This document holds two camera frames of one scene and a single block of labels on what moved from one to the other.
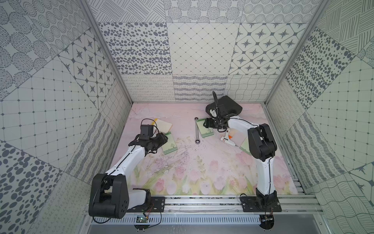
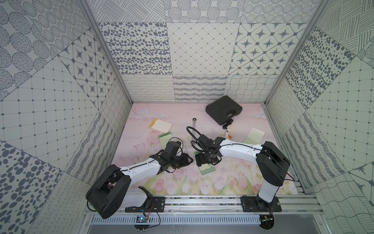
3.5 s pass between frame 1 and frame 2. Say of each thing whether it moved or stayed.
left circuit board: stayed
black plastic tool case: stayed
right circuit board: stayed
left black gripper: moved
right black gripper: moved
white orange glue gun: stayed
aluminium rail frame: stayed
